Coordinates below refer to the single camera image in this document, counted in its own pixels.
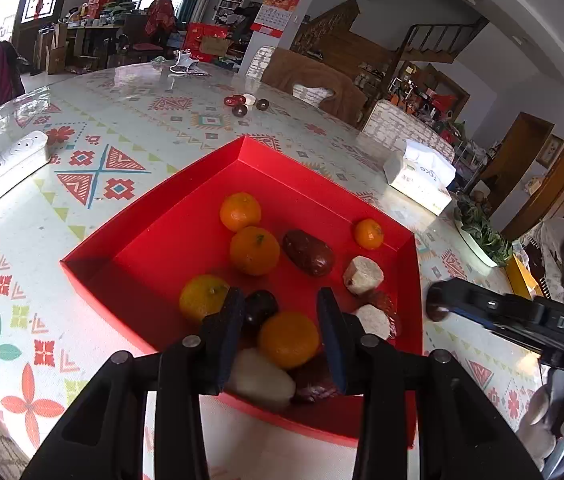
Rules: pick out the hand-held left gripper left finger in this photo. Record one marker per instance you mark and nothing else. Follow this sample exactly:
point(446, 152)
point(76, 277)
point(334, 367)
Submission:
point(229, 340)

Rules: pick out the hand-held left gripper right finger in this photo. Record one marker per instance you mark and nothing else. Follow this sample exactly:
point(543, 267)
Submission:
point(334, 345)

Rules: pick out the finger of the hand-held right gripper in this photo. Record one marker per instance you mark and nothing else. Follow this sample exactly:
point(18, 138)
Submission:
point(487, 302)
point(502, 327)

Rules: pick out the pale sugarcane chunk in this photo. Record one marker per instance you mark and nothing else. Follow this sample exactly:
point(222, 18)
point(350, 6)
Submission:
point(363, 275)
point(262, 380)
point(373, 321)

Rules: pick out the wrinkled red date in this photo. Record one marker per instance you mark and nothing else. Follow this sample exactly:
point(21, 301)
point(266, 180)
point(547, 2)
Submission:
point(312, 385)
point(386, 302)

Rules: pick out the orange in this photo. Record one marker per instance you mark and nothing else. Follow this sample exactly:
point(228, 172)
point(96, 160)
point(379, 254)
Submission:
point(240, 211)
point(203, 297)
point(254, 250)
point(288, 338)
point(368, 233)

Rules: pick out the large red date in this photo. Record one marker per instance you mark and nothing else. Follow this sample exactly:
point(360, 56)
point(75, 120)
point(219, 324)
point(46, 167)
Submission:
point(308, 252)

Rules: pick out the red cardboard box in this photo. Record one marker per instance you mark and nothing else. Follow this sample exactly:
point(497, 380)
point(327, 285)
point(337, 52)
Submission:
point(171, 240)

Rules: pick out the person's right hand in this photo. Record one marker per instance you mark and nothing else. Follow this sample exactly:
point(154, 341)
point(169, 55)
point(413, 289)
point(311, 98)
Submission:
point(537, 405)

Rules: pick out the yellow cardboard box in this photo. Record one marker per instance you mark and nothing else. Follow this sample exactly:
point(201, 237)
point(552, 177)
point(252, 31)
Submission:
point(519, 275)

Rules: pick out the pale green oval plate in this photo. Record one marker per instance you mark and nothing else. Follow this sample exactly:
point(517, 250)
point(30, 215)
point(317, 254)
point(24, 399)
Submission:
point(477, 250)

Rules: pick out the green spinach leaves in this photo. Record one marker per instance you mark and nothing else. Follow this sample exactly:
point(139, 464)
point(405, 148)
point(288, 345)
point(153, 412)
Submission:
point(484, 227)

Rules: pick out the white mesh food cover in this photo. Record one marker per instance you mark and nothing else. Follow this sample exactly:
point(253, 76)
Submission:
point(557, 237)

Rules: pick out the wooden door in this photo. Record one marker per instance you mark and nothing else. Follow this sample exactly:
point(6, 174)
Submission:
point(517, 155)
point(562, 200)

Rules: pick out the white tissue box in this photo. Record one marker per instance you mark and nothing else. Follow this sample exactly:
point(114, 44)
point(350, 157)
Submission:
point(419, 185)

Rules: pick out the white tissue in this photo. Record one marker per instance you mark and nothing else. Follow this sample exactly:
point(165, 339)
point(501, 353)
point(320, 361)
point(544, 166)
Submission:
point(427, 152)

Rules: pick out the white patterned chair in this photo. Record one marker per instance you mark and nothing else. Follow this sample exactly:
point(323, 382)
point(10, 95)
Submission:
point(407, 132)
point(262, 60)

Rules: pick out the small dark plum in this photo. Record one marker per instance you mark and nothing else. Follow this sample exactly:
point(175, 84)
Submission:
point(262, 105)
point(240, 109)

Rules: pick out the small red date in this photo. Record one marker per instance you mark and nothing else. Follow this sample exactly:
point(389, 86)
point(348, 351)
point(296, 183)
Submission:
point(233, 100)

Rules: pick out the small white chunk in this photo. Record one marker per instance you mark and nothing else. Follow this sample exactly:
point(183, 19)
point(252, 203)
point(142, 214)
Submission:
point(249, 98)

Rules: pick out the brown coat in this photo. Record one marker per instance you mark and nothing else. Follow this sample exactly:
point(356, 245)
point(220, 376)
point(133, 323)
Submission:
point(322, 77)

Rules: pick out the white power strip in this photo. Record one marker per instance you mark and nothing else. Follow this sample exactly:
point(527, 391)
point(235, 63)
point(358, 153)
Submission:
point(6, 155)

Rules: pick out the wooden staircase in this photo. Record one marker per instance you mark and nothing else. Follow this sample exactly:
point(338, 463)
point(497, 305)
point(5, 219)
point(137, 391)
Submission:
point(362, 35)

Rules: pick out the red gift box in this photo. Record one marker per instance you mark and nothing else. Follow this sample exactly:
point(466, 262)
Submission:
point(206, 42)

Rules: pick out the red jacket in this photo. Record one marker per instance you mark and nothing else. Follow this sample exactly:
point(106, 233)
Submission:
point(161, 15)

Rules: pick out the brown cardboard box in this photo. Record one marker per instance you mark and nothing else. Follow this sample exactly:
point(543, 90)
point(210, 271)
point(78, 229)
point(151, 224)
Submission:
point(54, 47)

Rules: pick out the framed wall picture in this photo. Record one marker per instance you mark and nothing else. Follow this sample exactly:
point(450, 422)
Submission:
point(549, 150)

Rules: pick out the red wall calendar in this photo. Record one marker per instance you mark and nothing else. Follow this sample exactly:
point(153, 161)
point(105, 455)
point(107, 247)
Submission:
point(279, 7)

